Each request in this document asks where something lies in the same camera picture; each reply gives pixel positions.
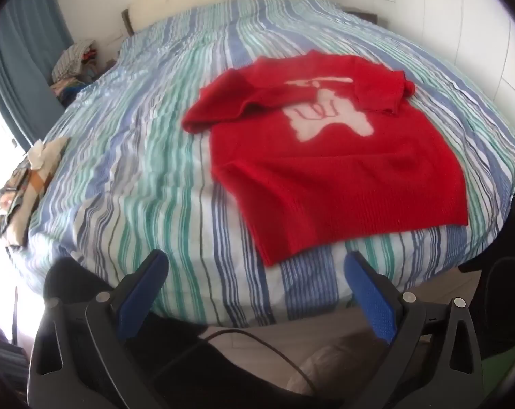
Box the brown wooden bed frame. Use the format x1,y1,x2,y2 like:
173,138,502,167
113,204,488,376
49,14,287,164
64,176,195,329
121,7,135,38

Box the black cable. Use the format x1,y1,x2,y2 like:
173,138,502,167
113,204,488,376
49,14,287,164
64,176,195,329
161,328,314,393

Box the pile of folded clothes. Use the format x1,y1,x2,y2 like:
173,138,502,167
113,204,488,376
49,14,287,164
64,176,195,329
50,38,100,96

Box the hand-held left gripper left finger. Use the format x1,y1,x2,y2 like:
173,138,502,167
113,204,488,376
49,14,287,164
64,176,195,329
27,249,169,409

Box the person's black pants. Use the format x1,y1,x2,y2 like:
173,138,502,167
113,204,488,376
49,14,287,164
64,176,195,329
42,258,309,409

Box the red knit sweater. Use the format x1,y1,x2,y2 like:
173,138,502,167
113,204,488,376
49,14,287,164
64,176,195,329
181,50,469,267

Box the dark wooden nightstand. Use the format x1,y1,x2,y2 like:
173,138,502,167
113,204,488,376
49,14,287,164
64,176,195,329
342,5,389,25

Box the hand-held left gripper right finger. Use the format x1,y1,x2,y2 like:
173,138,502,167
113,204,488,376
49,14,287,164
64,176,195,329
344,251,485,409

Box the patterned cloth pile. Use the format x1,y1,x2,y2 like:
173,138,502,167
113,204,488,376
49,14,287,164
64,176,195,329
0,136,69,248

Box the striped bed sheet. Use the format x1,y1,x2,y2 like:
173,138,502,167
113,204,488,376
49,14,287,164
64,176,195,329
16,0,515,329

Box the blue curtain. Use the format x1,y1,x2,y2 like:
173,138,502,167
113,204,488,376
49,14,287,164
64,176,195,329
0,0,73,150

